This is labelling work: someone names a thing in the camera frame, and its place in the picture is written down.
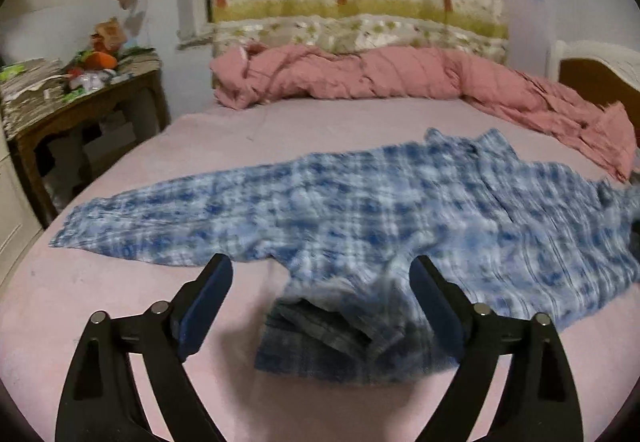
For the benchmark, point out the crumpled pink blanket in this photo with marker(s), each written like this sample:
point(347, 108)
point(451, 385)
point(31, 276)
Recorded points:
point(350, 72)

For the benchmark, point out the bed with pink sheet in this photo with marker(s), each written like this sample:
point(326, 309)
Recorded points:
point(150, 162)

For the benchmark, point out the white and wood headboard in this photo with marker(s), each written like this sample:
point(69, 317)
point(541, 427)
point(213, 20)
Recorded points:
point(590, 77)

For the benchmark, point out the stack of papers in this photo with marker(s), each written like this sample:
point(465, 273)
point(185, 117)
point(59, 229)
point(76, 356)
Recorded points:
point(30, 87)

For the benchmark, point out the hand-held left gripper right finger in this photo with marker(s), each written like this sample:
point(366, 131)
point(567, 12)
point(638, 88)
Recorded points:
point(437, 307)

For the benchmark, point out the white cabinet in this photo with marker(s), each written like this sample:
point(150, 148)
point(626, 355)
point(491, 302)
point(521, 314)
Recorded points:
point(12, 202)

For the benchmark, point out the blue plaid shirt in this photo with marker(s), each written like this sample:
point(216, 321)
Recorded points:
point(350, 212)

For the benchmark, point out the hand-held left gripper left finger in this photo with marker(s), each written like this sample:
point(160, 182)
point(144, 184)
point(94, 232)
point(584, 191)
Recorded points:
point(205, 312)

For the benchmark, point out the wooden side table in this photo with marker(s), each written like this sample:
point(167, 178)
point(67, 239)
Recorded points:
point(75, 110)

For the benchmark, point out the orange toy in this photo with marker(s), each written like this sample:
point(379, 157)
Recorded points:
point(97, 58)

